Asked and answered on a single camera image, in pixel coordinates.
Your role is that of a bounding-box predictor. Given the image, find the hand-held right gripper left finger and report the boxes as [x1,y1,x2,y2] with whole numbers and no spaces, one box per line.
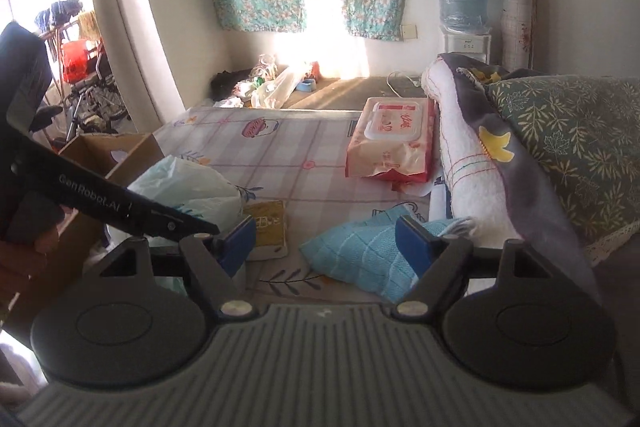
[97,215,258,319]

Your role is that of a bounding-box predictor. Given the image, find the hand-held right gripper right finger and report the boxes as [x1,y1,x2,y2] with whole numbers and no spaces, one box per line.
[392,216,556,318]

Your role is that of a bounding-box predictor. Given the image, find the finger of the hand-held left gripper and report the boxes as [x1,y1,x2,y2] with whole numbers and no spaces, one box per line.
[130,191,222,239]

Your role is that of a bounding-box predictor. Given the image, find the teal knit towel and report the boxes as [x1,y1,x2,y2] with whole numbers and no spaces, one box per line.
[299,204,473,305]

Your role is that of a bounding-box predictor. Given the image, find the brown cardboard box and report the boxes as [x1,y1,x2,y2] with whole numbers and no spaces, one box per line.
[0,133,167,348]

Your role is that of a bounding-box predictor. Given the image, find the person's left hand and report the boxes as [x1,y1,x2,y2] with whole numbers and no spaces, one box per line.
[0,227,61,308]

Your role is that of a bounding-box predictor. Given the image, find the brown yellow packet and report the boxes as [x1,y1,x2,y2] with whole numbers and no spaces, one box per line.
[244,199,288,262]

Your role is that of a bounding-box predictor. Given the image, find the tied white plastic bag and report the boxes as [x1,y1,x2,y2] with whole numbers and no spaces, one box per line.
[105,155,248,258]

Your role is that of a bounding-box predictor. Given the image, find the pink wet wipes pack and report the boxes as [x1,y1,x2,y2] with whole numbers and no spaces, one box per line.
[345,97,437,184]

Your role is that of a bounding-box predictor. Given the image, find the rolled white grey quilt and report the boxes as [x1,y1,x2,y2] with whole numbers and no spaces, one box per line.
[421,52,640,268]

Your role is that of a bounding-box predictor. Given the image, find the folded wheelchair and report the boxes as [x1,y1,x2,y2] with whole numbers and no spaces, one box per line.
[30,47,131,142]

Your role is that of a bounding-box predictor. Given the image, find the red bag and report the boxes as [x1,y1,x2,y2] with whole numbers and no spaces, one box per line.
[61,39,101,84]

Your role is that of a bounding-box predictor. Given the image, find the black cloth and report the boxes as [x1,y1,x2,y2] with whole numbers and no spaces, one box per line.
[210,71,251,100]

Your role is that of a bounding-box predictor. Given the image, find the crumpled clear plastic bag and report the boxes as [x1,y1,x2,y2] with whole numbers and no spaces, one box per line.
[250,67,306,108]

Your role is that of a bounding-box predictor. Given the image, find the green leaf print pillow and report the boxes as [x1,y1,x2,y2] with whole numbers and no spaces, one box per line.
[485,76,640,248]

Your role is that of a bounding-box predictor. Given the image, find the white water dispenser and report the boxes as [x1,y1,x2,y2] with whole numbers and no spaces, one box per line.
[440,32,493,65]

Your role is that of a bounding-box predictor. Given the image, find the rolled floral mat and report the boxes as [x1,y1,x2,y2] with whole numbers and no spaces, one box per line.
[500,0,538,70]

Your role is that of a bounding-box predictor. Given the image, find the white power cable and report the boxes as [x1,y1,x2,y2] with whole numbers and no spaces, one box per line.
[387,72,426,88]

